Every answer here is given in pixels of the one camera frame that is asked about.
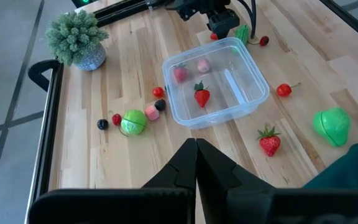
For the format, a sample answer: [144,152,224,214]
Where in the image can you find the green plastic pear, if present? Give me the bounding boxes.
[312,107,352,147]

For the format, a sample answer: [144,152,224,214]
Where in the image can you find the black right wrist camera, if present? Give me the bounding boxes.
[208,9,241,40]

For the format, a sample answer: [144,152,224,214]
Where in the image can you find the pink candy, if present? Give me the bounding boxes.
[144,105,160,121]

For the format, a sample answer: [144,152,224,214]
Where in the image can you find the black aluminium rig frame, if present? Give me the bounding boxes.
[23,0,358,224]

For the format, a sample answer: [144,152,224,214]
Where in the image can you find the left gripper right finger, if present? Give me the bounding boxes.
[196,138,358,224]

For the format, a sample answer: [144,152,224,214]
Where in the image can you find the clear plastic tupperware container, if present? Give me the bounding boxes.
[162,36,270,130]

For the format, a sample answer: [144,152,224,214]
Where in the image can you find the black box with green light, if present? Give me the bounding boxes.
[71,0,99,9]

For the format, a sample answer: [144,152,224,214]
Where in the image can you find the black right camera cable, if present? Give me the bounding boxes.
[237,0,258,40]

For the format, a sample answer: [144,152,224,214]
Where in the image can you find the red plastic cherry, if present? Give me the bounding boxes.
[275,82,301,98]
[109,110,129,138]
[152,86,165,99]
[249,35,270,47]

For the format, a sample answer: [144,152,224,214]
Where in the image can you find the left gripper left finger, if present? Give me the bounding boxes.
[28,138,198,224]

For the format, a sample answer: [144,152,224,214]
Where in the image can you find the green pepper toy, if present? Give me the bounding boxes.
[234,24,250,47]

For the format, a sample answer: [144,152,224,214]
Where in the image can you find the artificial succulent in grey pot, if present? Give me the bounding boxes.
[45,9,110,72]

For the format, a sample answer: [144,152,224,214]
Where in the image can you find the dark green cloth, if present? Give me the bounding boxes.
[303,141,358,190]

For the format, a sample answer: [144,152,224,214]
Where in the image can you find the black curved frame handle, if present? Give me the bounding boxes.
[27,59,62,93]

